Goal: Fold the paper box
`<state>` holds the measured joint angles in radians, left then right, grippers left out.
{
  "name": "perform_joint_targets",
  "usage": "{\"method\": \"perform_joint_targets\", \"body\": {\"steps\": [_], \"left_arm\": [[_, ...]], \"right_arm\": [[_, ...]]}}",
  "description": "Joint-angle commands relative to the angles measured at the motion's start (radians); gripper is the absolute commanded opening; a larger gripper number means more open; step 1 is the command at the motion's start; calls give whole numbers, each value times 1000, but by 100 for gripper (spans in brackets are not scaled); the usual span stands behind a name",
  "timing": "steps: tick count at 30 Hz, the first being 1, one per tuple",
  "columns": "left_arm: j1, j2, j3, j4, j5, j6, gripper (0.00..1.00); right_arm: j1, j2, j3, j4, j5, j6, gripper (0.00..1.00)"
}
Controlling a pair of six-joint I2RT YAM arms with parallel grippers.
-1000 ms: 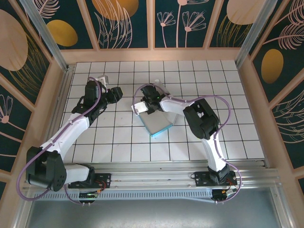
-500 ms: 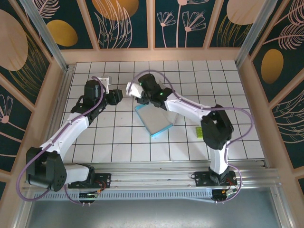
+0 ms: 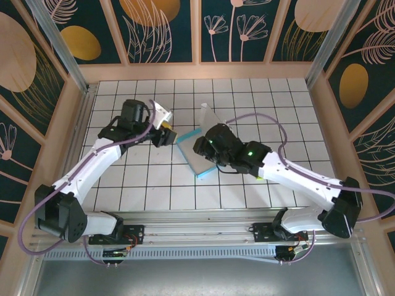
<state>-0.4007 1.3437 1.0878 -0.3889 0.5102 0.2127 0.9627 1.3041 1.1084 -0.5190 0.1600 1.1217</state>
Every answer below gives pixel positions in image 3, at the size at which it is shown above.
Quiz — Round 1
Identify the blue and white paper box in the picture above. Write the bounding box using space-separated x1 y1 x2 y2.
175 103 238 179

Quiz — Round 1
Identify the small black circuit board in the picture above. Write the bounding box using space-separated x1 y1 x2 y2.
101 248 130 263
276 245 309 263

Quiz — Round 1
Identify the grey metal sheet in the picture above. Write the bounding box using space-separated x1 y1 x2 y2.
30 260 371 296

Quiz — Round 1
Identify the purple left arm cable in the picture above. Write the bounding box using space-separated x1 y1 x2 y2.
18 99 155 268

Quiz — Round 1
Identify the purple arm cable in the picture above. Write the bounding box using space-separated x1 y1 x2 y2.
225 113 395 266
18 99 155 268

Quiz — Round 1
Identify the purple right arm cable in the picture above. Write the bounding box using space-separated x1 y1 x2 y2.
225 113 395 266

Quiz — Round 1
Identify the aluminium corner post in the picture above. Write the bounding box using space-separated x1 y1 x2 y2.
305 0 362 90
26 0 90 93

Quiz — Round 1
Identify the aluminium rail frame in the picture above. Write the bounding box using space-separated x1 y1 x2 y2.
29 81 367 247

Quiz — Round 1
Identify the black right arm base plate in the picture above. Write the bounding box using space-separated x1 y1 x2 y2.
252 221 309 243

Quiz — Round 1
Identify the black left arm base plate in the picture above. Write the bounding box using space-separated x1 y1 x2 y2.
88 224 146 246

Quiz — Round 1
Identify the perforated grey cable tray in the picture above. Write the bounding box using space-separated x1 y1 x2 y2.
43 248 278 263

